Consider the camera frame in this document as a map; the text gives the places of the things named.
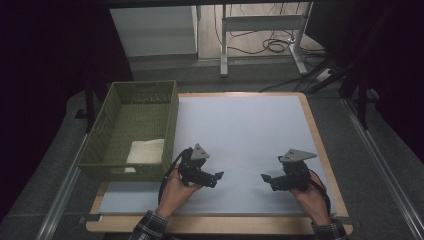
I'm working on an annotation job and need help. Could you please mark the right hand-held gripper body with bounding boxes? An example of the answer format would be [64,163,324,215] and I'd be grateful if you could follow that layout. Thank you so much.
[277,148,318,192]

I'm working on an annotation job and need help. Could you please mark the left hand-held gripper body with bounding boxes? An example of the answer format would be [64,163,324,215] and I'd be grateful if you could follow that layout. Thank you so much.
[177,142,211,187]

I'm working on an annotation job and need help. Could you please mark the cream egg print cloth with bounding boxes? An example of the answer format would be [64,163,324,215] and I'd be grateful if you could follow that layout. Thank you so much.
[124,138,166,174]

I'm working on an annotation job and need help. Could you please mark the green woven plastic basket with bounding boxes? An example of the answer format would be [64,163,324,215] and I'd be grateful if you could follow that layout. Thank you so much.
[77,79,180,183]

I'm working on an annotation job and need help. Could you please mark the person's right hand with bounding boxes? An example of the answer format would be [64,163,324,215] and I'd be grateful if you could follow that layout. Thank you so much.
[288,177,332,227]

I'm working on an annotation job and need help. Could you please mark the person's left hand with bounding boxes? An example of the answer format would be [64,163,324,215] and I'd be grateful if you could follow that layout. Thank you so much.
[156,165,203,220]

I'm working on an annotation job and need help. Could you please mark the light blue foam mat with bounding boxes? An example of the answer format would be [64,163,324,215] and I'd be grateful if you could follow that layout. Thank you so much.
[98,95,338,217]

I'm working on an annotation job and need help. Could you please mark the black metal stand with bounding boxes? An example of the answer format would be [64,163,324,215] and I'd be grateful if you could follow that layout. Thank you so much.
[339,65,382,131]
[74,79,112,134]

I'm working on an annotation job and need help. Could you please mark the white power strip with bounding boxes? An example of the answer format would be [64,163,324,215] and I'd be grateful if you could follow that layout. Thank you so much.
[315,67,335,83]

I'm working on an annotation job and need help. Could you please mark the white cabinet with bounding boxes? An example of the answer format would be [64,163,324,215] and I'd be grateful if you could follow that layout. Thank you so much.
[109,5,199,59]

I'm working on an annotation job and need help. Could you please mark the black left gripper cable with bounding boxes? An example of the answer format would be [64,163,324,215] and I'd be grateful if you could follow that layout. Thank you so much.
[157,147,194,205]

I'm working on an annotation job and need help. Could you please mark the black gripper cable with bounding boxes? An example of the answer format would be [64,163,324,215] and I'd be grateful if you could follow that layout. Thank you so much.
[308,169,333,216]
[157,147,194,205]

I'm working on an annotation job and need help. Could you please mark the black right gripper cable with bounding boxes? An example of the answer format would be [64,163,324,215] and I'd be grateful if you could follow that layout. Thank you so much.
[308,169,333,216]

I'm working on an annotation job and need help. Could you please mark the metal floor rail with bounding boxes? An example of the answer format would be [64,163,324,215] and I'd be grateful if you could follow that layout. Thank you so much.
[341,97,424,240]
[34,132,90,240]

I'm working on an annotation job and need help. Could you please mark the black coiled floor cable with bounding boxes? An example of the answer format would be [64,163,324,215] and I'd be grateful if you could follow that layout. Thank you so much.
[261,37,295,55]

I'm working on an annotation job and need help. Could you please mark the white metal desk frame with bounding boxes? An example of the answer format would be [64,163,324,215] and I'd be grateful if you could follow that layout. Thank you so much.
[219,2,314,79]

